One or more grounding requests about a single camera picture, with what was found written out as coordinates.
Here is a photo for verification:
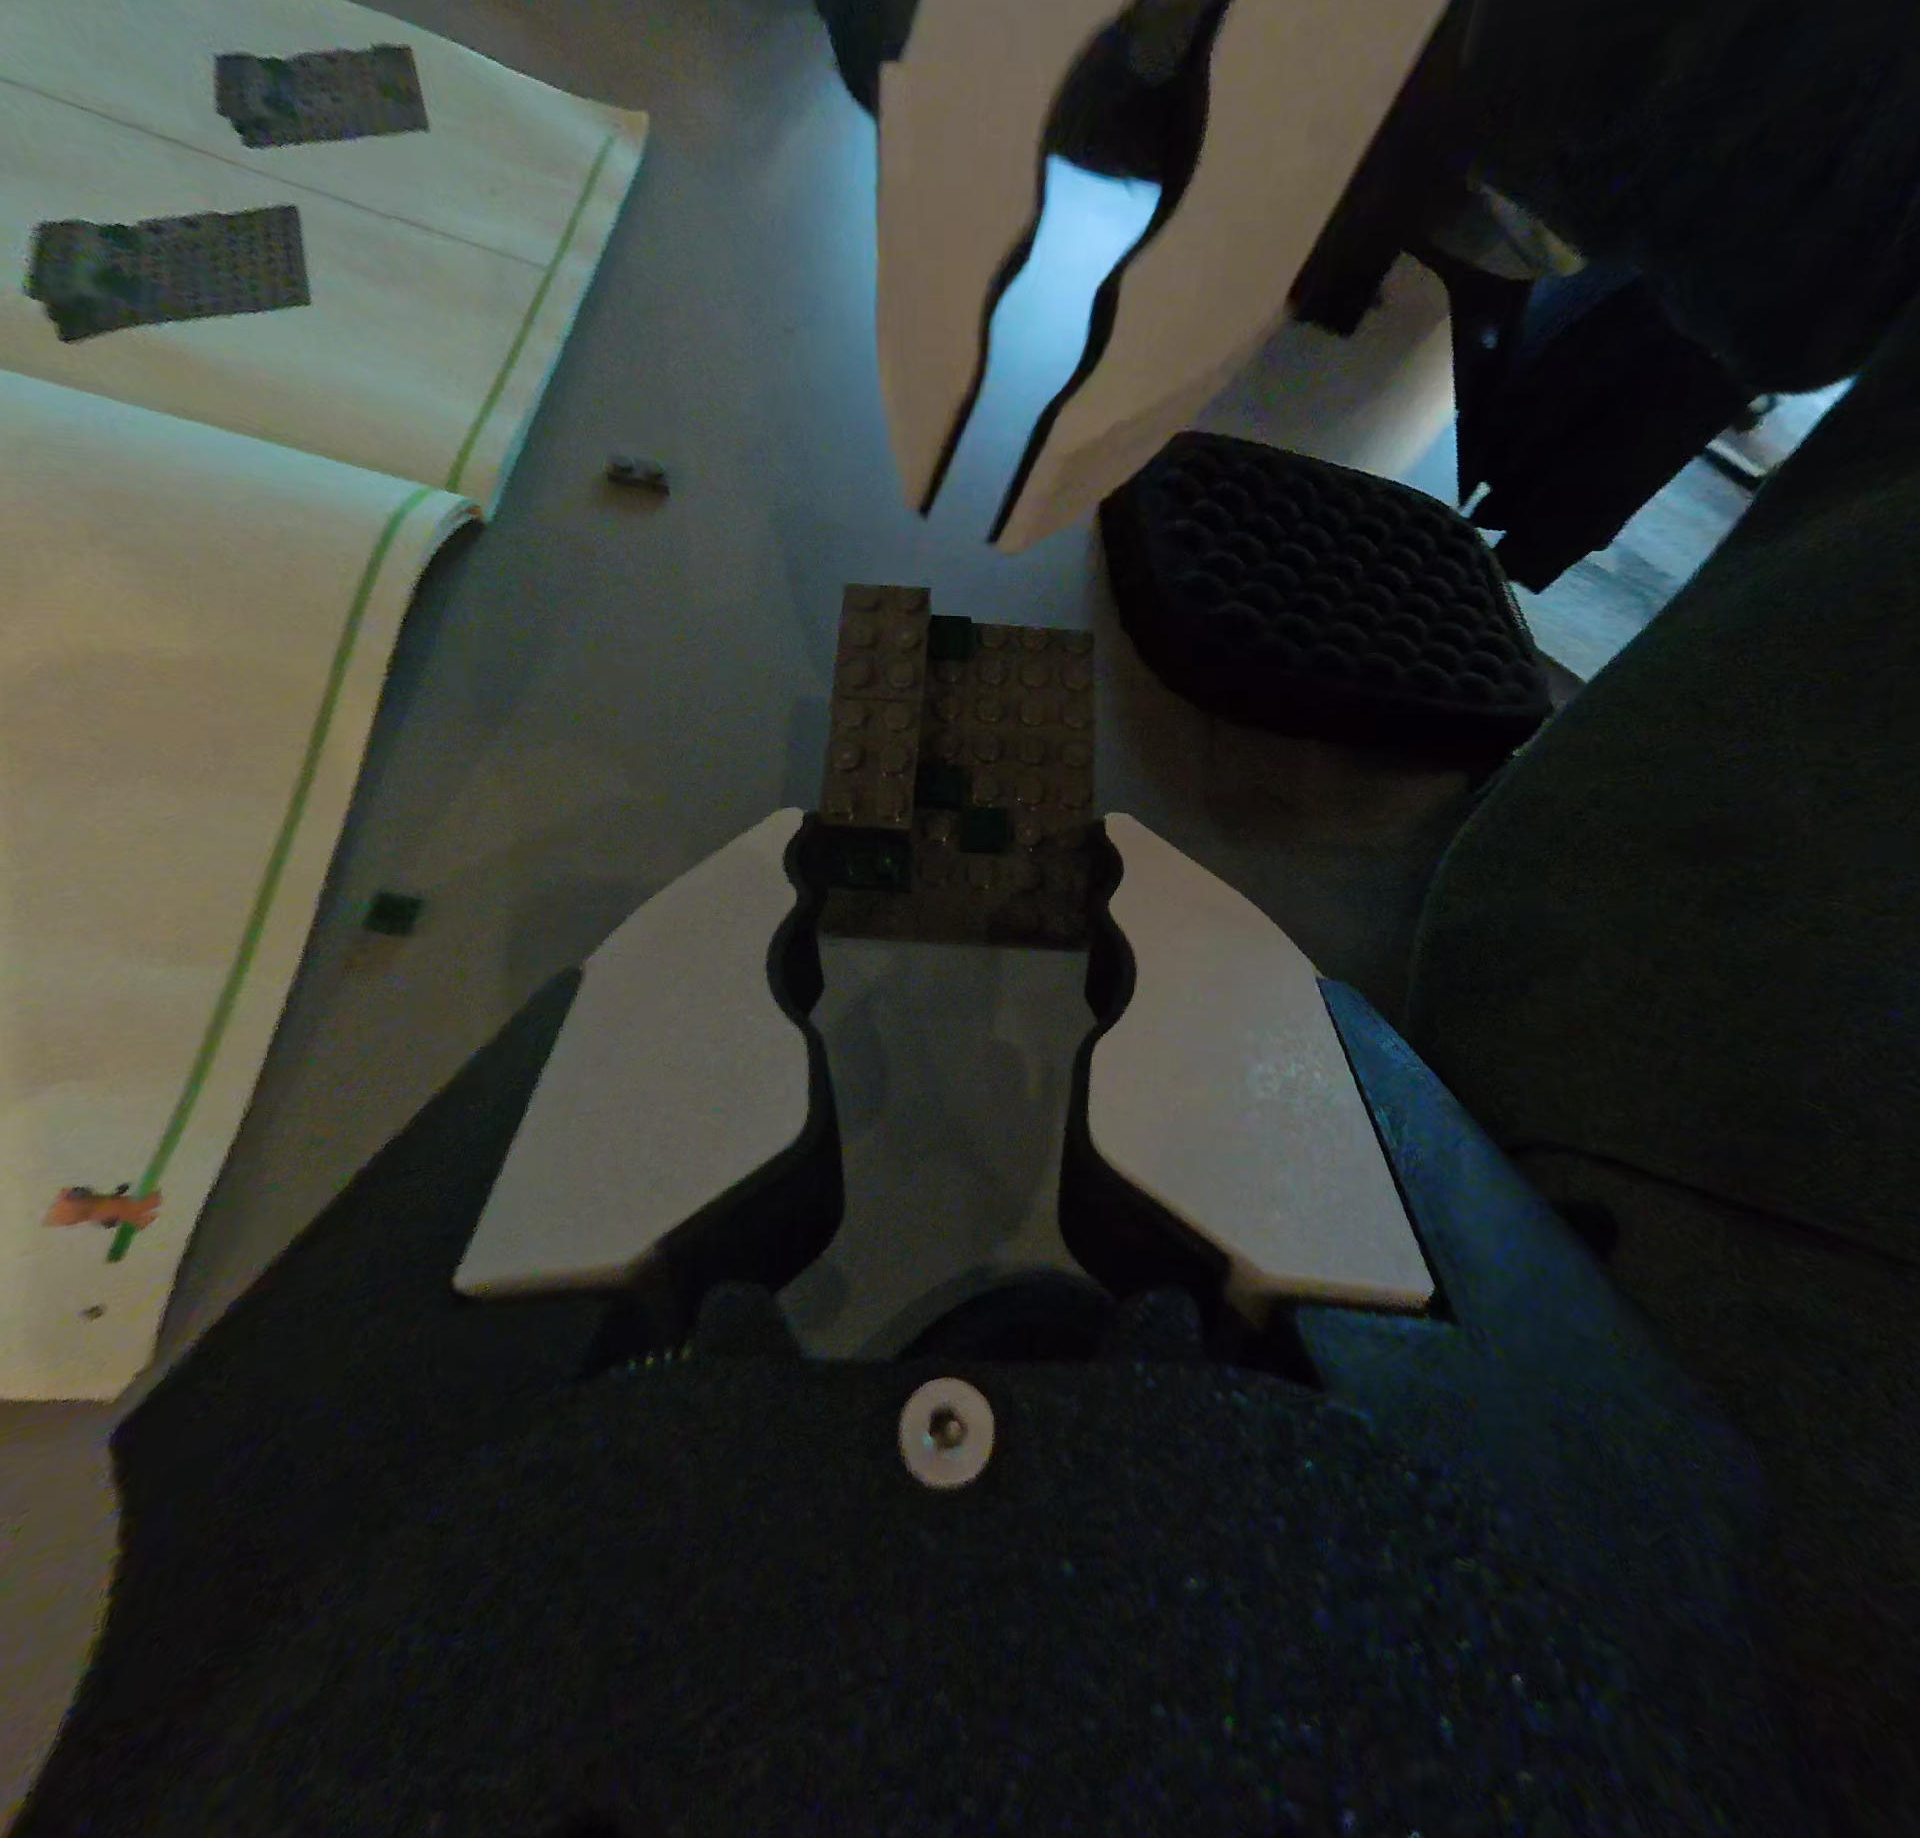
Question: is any person's right forearm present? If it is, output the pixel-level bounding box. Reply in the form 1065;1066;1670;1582
1461;0;1920;387

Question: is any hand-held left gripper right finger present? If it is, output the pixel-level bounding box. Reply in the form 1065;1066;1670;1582
1056;811;1438;1337

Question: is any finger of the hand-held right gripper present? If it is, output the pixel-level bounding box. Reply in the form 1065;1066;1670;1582
986;0;1468;555
873;0;1173;516

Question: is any person's dark green hoodie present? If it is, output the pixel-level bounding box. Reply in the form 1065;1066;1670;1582
1409;353;1920;1838

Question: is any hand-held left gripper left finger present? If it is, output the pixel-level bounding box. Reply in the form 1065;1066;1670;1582
452;805;843;1329

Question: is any black textured cushion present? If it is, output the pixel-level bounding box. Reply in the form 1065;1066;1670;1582
1101;431;1554;776

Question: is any grey studded building plate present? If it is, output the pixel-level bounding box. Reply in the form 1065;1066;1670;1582
816;582;1096;946

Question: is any open instruction booklet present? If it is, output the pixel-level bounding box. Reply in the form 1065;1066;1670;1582
0;0;648;1404

